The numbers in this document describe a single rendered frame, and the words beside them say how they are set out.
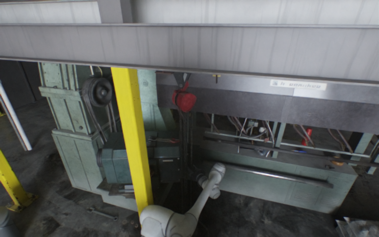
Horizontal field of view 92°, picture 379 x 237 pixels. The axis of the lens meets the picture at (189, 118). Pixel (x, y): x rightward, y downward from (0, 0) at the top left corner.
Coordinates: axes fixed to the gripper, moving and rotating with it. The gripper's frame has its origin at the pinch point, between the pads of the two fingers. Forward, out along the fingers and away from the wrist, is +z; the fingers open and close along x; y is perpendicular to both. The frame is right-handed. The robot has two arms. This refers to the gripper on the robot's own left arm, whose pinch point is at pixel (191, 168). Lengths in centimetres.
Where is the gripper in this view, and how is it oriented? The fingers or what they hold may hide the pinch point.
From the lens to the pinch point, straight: 183.9
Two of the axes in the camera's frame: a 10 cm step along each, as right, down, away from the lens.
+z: -5.3, -3.9, 7.5
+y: 0.0, -8.9, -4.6
